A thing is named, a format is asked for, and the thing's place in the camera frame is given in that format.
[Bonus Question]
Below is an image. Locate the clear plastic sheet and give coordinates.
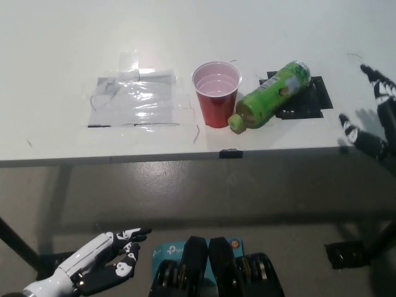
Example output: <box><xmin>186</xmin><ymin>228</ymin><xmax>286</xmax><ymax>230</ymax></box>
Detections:
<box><xmin>87</xmin><ymin>68</ymin><xmax>183</xmax><ymax>128</ymax></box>

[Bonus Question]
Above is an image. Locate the red plastic cup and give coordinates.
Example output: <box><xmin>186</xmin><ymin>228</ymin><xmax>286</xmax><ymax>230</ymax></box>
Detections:
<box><xmin>191</xmin><ymin>61</ymin><xmax>243</xmax><ymax>128</ymax></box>

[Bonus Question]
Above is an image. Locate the black left robot body block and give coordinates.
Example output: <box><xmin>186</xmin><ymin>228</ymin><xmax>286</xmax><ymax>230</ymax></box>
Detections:
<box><xmin>148</xmin><ymin>235</ymin><xmax>209</xmax><ymax>297</ymax></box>

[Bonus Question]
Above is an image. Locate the green tea plastic bottle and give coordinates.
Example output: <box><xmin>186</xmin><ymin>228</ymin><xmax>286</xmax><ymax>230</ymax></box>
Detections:
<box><xmin>228</xmin><ymin>60</ymin><xmax>312</xmax><ymax>134</ymax></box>

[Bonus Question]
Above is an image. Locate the black table leg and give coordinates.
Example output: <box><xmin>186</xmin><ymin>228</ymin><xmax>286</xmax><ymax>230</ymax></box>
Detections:
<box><xmin>0</xmin><ymin>216</ymin><xmax>41</xmax><ymax>267</ymax></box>

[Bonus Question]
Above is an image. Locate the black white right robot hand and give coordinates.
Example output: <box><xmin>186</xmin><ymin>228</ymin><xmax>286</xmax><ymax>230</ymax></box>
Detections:
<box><xmin>338</xmin><ymin>63</ymin><xmax>396</xmax><ymax>162</ymax></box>

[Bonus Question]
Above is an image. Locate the teal tp-link cardboard box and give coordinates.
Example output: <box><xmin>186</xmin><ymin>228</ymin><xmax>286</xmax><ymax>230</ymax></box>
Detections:
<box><xmin>150</xmin><ymin>236</ymin><xmax>248</xmax><ymax>279</ymax></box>

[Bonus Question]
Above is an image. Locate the black tape square patch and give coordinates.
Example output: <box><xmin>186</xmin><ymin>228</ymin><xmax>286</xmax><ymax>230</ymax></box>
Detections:
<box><xmin>259</xmin><ymin>71</ymin><xmax>334</xmax><ymax>120</ymax></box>

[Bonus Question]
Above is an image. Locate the black floor tape patch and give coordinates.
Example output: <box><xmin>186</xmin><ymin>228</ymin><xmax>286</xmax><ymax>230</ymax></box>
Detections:
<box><xmin>324</xmin><ymin>240</ymin><xmax>372</xmax><ymax>270</ymax></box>

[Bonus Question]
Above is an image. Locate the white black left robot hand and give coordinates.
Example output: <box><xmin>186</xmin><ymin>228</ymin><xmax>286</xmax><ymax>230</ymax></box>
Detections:
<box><xmin>22</xmin><ymin>227</ymin><xmax>152</xmax><ymax>296</ymax></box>

